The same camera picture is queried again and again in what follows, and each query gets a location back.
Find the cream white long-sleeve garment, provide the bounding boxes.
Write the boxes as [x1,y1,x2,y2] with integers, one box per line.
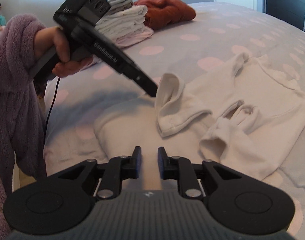
[94,53,305,190]

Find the stack of folded clothes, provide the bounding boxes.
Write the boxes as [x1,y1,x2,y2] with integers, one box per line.
[95,0,154,49]

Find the person left hand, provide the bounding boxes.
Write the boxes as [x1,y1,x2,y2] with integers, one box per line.
[34,27,93,78]

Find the rust red folded garment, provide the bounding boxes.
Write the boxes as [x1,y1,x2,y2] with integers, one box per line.
[133,0,196,30]

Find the grey duvet pink dots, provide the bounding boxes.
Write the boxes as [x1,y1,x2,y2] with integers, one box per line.
[44,3,305,239]

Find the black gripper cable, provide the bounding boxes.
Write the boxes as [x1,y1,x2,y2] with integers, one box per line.
[43,76,61,151]

